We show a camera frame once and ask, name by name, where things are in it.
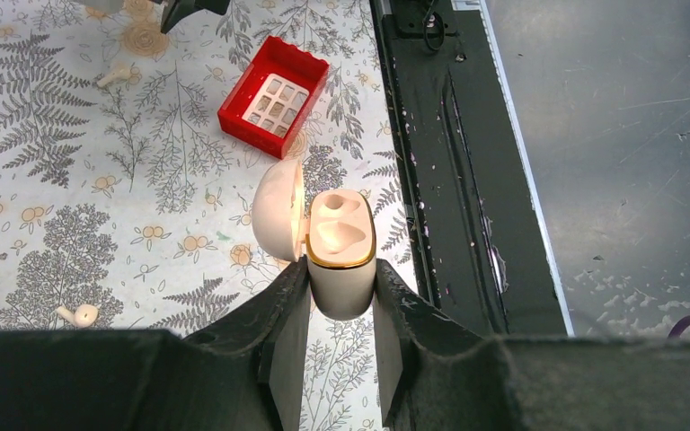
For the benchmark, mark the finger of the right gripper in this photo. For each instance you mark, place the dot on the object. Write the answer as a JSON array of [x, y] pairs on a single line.
[[176, 10]]

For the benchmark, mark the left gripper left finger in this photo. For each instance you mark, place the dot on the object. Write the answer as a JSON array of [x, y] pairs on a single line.
[[241, 372]]

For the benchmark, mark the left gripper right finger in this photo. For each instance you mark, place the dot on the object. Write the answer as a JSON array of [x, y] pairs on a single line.
[[434, 374]]

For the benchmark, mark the beige earbud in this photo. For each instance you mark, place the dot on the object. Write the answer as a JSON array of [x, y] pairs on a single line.
[[83, 316], [116, 74]]

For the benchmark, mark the red plastic tray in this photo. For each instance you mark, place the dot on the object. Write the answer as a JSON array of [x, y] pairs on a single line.
[[273, 97]]

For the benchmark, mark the floral patterned table mat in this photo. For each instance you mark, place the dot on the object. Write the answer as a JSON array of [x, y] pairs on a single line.
[[130, 197]]

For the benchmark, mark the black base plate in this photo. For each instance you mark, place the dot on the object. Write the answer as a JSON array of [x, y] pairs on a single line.
[[480, 247]]

